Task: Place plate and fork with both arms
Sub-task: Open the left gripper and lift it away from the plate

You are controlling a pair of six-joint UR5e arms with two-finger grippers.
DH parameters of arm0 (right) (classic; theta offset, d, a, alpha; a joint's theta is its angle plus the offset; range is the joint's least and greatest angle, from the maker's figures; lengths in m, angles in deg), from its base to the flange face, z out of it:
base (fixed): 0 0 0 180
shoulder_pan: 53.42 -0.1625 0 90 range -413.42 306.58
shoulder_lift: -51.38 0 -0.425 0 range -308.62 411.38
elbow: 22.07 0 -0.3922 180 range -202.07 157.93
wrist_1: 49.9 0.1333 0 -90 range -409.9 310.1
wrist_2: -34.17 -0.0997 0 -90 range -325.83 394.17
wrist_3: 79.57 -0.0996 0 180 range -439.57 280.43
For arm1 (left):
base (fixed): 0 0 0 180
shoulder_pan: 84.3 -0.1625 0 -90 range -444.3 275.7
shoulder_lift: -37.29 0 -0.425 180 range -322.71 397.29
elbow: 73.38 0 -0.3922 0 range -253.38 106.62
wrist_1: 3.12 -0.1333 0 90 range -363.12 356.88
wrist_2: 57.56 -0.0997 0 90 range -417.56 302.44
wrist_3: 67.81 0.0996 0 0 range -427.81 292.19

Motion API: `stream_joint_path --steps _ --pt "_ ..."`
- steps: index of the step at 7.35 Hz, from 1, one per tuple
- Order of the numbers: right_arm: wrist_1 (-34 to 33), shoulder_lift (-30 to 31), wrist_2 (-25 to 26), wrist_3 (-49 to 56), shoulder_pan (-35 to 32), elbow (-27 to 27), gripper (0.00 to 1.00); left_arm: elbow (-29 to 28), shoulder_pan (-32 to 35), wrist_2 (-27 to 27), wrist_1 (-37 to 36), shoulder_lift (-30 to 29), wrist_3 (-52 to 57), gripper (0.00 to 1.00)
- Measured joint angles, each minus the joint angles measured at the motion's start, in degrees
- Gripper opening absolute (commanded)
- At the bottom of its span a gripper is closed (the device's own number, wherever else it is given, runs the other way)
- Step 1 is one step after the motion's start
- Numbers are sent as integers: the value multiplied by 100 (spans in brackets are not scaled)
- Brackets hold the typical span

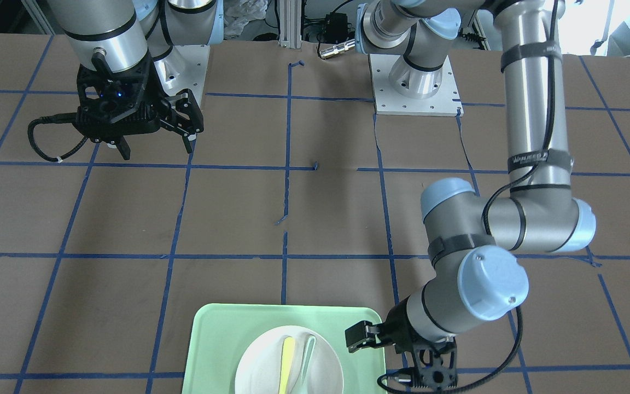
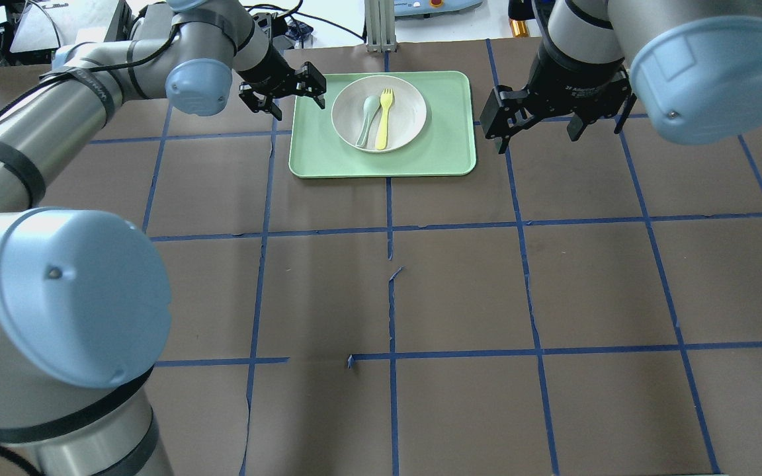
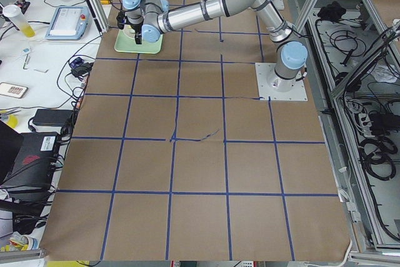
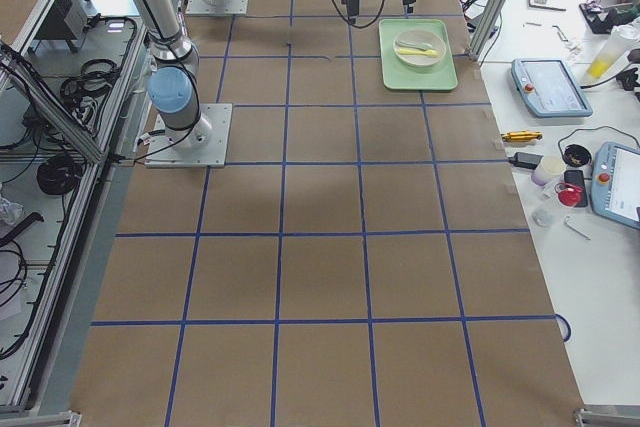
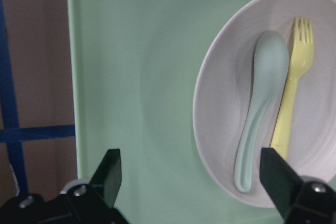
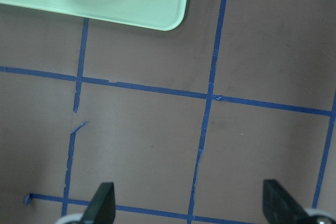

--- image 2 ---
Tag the white round plate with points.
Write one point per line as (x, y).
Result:
(408, 114)

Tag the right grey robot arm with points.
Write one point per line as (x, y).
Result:
(695, 66)

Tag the yellow plastic fork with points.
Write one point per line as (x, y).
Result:
(386, 101)

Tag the light green tray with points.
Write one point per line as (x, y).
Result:
(445, 147)

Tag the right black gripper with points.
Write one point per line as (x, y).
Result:
(567, 84)

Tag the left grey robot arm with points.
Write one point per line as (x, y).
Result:
(85, 299)

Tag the pale green spoon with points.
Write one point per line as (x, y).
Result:
(370, 108)

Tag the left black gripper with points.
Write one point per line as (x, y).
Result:
(268, 70)

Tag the aluminium frame post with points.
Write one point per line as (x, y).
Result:
(379, 26)

